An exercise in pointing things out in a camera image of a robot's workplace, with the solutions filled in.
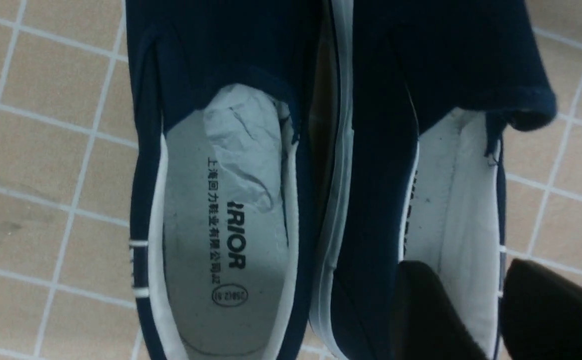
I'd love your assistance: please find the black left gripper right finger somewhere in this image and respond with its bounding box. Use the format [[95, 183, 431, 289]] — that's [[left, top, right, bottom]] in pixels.
[[501, 259, 582, 360]]

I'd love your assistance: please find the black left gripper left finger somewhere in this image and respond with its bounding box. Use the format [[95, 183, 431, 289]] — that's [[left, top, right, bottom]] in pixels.
[[390, 260, 487, 360]]

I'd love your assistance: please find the navy slip-on shoe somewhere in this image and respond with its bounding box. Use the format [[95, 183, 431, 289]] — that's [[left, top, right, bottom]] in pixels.
[[125, 0, 323, 360], [310, 0, 557, 360]]

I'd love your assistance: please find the white crumpled stuffing paper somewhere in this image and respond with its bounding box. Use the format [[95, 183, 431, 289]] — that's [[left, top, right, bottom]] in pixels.
[[202, 84, 290, 214]]

